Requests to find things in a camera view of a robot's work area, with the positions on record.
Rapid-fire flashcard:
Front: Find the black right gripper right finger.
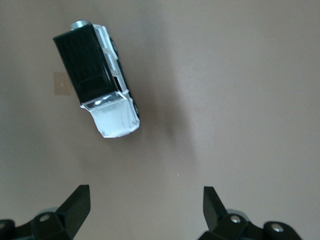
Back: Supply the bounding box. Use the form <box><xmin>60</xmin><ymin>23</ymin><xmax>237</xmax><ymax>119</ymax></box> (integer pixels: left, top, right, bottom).
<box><xmin>198</xmin><ymin>186</ymin><xmax>305</xmax><ymax>240</ymax></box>

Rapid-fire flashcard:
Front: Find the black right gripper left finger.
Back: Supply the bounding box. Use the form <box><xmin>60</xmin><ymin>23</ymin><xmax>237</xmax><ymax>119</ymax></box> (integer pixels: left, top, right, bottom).
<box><xmin>0</xmin><ymin>184</ymin><xmax>91</xmax><ymax>240</ymax></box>

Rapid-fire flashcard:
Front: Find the white jeep toy black roof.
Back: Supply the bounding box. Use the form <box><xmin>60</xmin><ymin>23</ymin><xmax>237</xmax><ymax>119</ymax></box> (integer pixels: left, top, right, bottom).
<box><xmin>52</xmin><ymin>19</ymin><xmax>141</xmax><ymax>139</ymax></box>

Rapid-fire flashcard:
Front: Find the tan tape patch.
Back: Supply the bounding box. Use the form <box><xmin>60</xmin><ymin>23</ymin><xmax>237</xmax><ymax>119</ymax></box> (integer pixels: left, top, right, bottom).
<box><xmin>53</xmin><ymin>71</ymin><xmax>76</xmax><ymax>96</ymax></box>

